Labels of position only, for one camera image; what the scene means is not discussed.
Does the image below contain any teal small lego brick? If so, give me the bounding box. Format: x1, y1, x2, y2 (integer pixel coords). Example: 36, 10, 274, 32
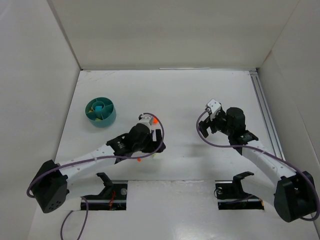
94, 106, 103, 112

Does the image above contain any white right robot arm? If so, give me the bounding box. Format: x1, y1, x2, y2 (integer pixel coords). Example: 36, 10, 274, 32
196, 99, 320, 223

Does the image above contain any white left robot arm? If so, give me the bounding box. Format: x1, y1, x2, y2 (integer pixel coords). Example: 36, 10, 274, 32
26, 122, 166, 214

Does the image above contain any teal round divided container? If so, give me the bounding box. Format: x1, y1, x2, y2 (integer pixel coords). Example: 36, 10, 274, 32
85, 97, 117, 128

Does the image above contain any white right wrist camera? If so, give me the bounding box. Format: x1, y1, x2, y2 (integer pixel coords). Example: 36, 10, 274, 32
206, 98, 220, 120

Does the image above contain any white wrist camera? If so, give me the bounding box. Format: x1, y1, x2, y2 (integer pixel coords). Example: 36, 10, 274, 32
206, 98, 220, 120
138, 113, 155, 131

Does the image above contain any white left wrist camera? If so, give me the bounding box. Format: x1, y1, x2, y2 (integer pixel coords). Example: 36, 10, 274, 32
138, 113, 155, 131

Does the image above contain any aluminium rail right side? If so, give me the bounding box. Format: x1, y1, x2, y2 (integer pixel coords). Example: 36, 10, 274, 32
249, 70, 286, 161

